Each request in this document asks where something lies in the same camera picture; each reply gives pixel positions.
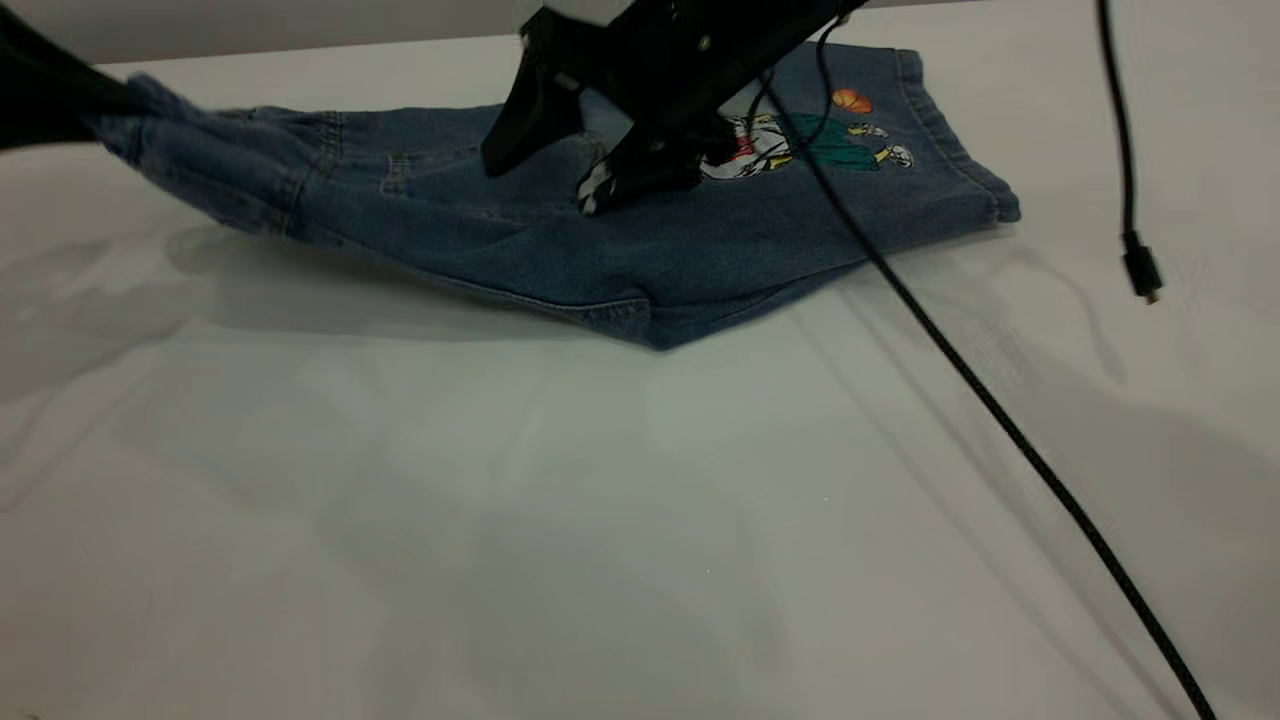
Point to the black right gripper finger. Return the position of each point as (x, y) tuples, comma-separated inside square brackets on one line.
[(530, 120)]

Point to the scuffed right gripper finger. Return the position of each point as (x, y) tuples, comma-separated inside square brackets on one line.
[(655, 165)]

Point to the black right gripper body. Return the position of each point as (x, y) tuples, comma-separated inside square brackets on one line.
[(680, 55)]

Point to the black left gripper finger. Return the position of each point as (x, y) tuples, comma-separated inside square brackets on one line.
[(50, 95)]

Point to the blue denim kids pants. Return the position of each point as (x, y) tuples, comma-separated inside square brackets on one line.
[(480, 220)]

